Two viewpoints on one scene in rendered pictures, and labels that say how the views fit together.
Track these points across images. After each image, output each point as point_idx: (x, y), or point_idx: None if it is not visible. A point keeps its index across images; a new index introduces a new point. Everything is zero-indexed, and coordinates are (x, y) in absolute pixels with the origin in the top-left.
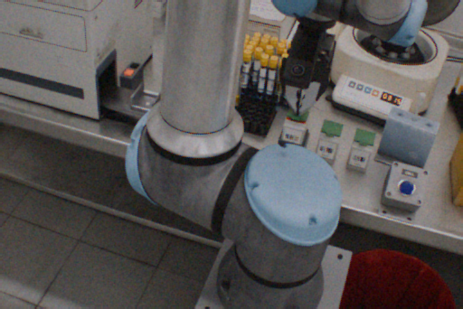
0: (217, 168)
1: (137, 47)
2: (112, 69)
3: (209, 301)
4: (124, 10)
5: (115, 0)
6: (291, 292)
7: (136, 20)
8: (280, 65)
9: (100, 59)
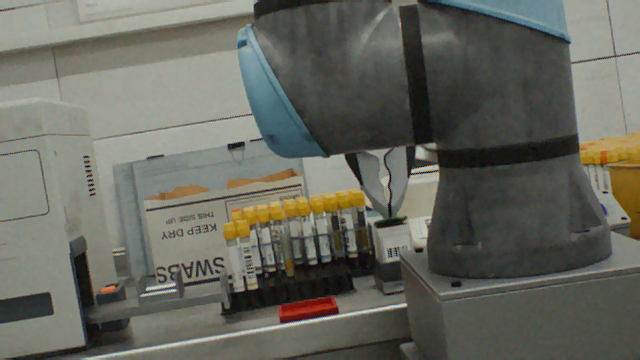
0: (382, 10)
1: (104, 270)
2: (84, 275)
3: (450, 282)
4: (80, 183)
5: (69, 153)
6: (567, 169)
7: (94, 218)
8: (329, 203)
9: (71, 232)
